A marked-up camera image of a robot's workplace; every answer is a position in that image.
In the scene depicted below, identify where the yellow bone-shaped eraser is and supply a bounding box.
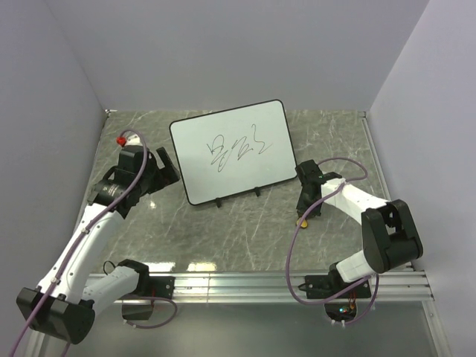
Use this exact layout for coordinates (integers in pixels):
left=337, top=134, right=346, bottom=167
left=296, top=217, right=308, bottom=229

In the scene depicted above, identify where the white whiteboard black frame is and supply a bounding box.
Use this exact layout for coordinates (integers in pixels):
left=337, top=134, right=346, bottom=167
left=169, top=99, right=297, bottom=206

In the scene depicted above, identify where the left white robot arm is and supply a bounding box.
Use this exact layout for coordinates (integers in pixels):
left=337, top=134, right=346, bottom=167
left=16, top=144, right=179, bottom=344

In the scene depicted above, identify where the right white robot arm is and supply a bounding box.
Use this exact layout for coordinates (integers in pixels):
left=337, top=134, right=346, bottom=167
left=295, top=160, right=423, bottom=301

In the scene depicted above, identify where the red cable connector cap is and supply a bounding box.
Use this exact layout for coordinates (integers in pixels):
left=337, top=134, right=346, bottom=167
left=116, top=136, right=127, bottom=147

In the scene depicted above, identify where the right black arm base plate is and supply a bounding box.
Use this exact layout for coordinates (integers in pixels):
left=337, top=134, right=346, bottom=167
left=298, top=275, right=371, bottom=300

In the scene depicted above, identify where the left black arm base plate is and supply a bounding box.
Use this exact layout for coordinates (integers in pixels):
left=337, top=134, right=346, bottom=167
left=138, top=275, right=176, bottom=299

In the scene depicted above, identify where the aluminium mounting rail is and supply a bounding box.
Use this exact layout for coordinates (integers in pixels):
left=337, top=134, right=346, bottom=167
left=171, top=269, right=434, bottom=303

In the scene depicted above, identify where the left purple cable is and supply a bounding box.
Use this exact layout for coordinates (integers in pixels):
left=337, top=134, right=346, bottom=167
left=9, top=129, right=179, bottom=357

